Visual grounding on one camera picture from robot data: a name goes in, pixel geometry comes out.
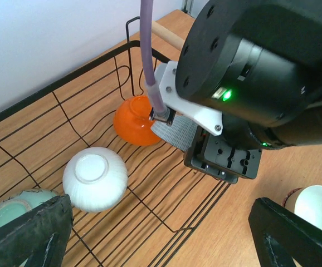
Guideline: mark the pale green bowl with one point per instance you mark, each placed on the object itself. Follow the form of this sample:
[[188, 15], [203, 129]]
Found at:
[[22, 202]]

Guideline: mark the orange bowl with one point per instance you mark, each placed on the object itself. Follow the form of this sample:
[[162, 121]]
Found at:
[[131, 122]]

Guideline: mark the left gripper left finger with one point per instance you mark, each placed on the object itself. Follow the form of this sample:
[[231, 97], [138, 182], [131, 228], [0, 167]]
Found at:
[[38, 237]]

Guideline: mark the red bottom bowl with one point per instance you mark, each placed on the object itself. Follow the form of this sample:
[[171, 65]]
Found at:
[[289, 195]]

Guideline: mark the white bowl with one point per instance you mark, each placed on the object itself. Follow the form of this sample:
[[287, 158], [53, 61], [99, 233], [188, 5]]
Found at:
[[95, 179], [308, 205]]

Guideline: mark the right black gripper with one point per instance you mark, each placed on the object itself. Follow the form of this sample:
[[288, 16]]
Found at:
[[213, 156]]

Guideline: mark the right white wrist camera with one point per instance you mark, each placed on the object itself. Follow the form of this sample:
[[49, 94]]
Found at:
[[188, 116]]

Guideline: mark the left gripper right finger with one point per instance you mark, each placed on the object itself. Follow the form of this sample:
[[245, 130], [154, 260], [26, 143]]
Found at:
[[282, 238]]

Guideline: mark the black wire dish rack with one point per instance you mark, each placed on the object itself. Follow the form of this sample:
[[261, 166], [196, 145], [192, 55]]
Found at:
[[163, 203]]

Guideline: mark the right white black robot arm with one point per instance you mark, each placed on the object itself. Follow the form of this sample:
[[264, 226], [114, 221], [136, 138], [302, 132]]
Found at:
[[260, 64]]

